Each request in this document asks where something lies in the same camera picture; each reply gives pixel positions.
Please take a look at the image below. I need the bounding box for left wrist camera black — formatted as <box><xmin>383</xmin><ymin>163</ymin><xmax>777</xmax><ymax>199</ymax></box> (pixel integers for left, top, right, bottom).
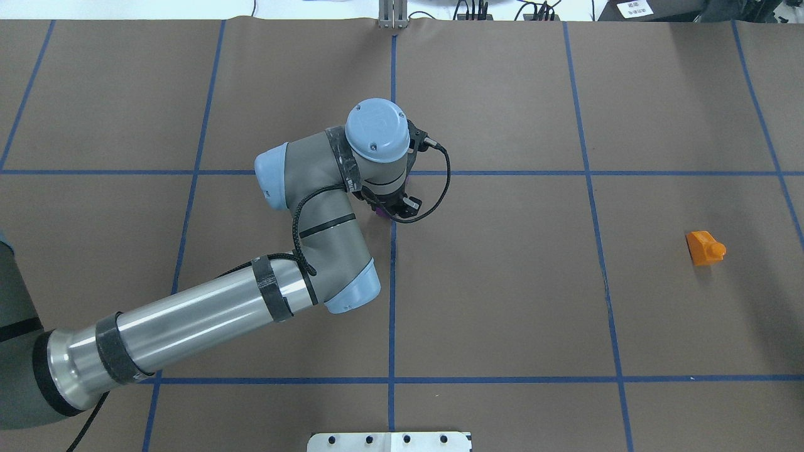
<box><xmin>407</xmin><ymin>119</ymin><xmax>442</xmax><ymax>153</ymax></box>

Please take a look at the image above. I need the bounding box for aluminium frame post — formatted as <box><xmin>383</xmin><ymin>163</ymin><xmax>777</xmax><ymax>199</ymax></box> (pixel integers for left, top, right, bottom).
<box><xmin>378</xmin><ymin>0</ymin><xmax>410</xmax><ymax>30</ymax></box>

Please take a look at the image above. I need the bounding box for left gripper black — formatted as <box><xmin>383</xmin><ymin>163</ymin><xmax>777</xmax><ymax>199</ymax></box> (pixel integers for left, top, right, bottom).
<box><xmin>361</xmin><ymin>176</ymin><xmax>421</xmax><ymax>222</ymax></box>

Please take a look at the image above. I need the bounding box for white camera pedestal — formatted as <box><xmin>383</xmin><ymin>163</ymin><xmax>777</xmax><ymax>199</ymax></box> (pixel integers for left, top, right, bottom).
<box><xmin>306</xmin><ymin>431</ymin><xmax>473</xmax><ymax>451</ymax></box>

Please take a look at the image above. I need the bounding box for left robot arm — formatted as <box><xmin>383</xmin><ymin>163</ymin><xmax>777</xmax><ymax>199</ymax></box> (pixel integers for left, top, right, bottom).
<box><xmin>1</xmin><ymin>99</ymin><xmax>445</xmax><ymax>430</ymax></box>

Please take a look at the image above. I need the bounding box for orange trapezoid block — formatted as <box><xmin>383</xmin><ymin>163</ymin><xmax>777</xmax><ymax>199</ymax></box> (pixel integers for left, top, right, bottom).
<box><xmin>685</xmin><ymin>230</ymin><xmax>727</xmax><ymax>266</ymax></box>

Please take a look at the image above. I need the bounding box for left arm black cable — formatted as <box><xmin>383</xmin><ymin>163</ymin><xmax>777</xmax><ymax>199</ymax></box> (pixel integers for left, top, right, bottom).
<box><xmin>291</xmin><ymin>139</ymin><xmax>452</xmax><ymax>277</ymax></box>

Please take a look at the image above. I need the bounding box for purple trapezoid block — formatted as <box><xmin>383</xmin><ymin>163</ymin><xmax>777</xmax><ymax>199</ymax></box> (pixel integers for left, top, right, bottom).
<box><xmin>373</xmin><ymin>176</ymin><xmax>412</xmax><ymax>219</ymax></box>

